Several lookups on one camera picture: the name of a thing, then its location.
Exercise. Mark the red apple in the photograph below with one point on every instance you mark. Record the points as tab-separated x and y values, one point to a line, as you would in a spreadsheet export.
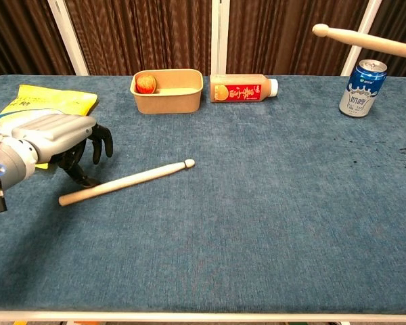
145	84

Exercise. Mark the wooden drumstick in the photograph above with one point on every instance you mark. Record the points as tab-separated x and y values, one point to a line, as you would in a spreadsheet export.
128	178
365	39

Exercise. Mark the brown paper food box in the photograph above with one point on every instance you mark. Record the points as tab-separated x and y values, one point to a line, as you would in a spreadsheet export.
169	100

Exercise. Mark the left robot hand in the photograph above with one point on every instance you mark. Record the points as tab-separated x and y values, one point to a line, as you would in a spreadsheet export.
54	133

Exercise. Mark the brown curtain screen panel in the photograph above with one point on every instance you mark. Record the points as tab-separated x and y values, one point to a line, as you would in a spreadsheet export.
284	34
399	20
138	34
17	34

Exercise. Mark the blue white drink can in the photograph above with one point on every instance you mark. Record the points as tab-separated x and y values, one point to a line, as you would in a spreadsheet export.
360	91

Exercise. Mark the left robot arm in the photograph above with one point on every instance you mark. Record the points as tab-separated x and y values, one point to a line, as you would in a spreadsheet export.
10	162

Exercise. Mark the orange juice bottle red label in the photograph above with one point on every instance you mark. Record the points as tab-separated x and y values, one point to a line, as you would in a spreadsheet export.
240	89

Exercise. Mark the white screen frame post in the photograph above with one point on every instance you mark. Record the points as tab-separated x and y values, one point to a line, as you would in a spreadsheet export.
67	37
365	20
219	37

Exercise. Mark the blue table cloth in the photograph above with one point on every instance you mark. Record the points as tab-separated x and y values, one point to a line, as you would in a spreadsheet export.
223	220

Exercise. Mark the yellow chips bag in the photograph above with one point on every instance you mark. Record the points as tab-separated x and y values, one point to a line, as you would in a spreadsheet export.
54	98

